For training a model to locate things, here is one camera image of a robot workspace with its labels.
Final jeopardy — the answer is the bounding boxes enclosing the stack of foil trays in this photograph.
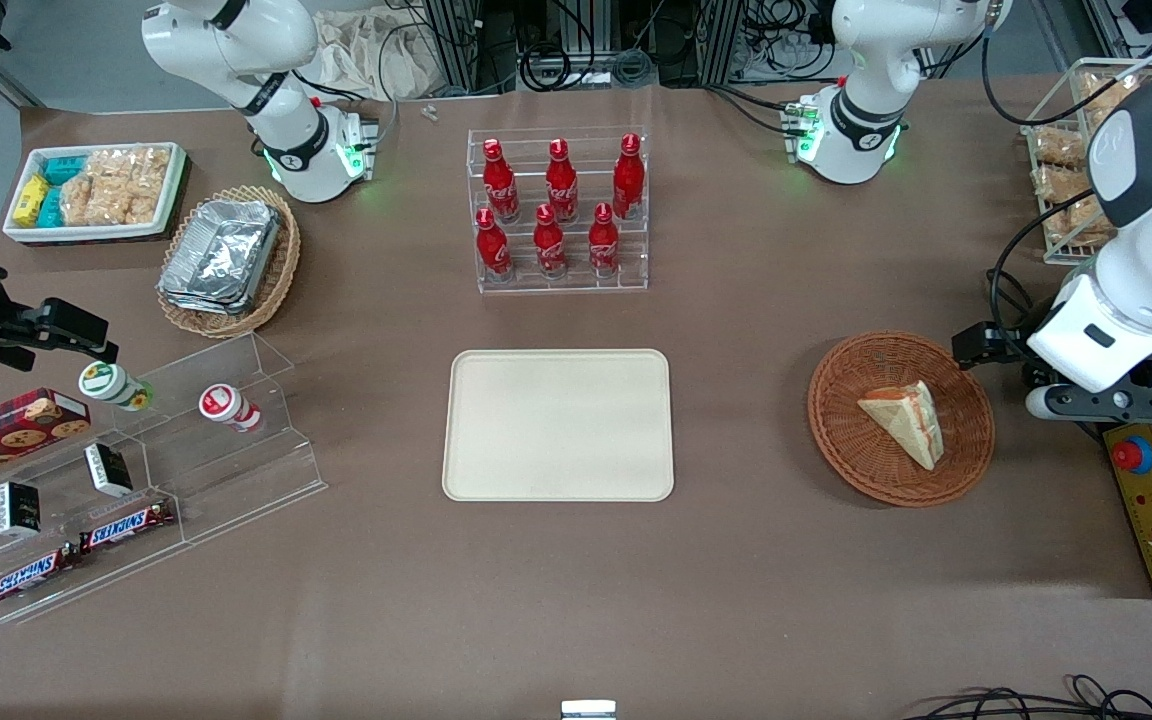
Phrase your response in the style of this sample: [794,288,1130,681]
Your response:
[158,199,283,317]

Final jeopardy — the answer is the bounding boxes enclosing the black coiled cable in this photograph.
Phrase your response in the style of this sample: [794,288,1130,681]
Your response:
[521,42,579,93]

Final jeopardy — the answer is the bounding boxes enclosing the brown wicker basket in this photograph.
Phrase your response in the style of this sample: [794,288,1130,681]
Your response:
[807,331,996,508]

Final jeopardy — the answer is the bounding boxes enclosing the black appliance power cable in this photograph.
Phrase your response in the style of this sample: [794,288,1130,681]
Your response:
[986,268,1037,336]

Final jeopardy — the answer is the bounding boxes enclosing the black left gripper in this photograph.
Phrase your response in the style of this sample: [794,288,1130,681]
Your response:
[953,322,1062,393]

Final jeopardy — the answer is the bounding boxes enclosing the white rectangular snack tray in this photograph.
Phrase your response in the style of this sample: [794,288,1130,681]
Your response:
[2,142,188,245]

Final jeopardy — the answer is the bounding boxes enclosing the green lid yogurt bottle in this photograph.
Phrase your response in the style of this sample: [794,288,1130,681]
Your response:
[78,361,156,413]

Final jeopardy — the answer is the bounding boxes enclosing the beige cloth bag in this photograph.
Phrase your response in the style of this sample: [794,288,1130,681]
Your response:
[311,10,453,102]

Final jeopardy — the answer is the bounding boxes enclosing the Snickers chocolate bar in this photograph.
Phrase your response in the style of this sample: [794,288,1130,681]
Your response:
[0,545,83,610]
[79,498,178,555]

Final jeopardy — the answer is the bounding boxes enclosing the black floor cable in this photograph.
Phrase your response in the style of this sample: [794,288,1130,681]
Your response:
[901,675,1152,720]

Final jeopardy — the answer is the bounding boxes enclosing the clear rice cracker bag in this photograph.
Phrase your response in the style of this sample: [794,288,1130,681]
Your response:
[84,147,173,189]
[60,178,160,228]

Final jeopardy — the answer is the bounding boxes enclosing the bagged fried snack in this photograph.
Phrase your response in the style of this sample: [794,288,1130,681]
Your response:
[1031,128,1088,167]
[1076,72,1142,123]
[1033,165,1095,202]
[1041,198,1119,247]

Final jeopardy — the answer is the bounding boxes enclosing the red cola bottle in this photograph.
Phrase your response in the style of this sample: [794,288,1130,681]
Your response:
[612,133,646,222]
[482,138,521,224]
[545,138,580,224]
[588,203,621,278]
[475,207,514,282]
[533,204,569,280]

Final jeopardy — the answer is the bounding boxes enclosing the small black box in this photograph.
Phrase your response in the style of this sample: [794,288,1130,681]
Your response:
[0,481,44,539]
[84,443,135,499]

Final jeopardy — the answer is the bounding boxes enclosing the black base cables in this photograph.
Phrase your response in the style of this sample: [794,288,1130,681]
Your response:
[704,82,809,137]
[294,68,403,153]

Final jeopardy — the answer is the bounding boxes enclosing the light wicker basket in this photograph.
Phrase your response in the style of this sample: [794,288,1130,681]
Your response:
[156,185,302,340]

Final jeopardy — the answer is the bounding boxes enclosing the black right base cables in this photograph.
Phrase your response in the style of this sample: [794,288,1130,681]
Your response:
[294,68,403,153]

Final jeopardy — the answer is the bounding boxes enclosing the white wire rack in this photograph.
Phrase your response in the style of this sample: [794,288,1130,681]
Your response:
[1021,58,1152,267]

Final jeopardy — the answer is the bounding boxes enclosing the yellow snack box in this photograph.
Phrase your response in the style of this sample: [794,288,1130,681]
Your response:
[14,175,51,228]

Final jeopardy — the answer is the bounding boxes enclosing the grey coiled cable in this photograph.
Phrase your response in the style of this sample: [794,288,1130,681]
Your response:
[611,48,658,88]

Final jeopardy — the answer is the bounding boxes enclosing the beige plastic tray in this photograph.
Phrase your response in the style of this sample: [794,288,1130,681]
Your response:
[442,349,676,503]

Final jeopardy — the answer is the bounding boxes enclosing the red lid yogurt bottle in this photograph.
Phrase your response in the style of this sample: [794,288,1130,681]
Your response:
[199,384,264,434]

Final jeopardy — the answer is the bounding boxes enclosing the clear acrylic bottle rack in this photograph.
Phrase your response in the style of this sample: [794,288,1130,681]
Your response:
[466,126,651,296]

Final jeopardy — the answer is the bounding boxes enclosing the triangular sandwich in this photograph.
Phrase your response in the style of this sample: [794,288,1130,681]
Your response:
[857,379,944,472]

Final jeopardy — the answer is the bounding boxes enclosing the red plaid cookie box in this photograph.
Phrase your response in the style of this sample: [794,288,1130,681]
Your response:
[0,388,93,491]

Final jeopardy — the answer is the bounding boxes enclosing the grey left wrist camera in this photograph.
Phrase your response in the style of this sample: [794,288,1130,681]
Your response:
[1024,383,1152,424]

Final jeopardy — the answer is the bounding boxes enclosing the black left base cables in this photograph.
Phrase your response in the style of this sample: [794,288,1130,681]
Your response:
[704,82,809,137]

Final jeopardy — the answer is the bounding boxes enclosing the clear acrylic step display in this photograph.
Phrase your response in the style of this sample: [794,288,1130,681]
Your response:
[0,332,329,626]

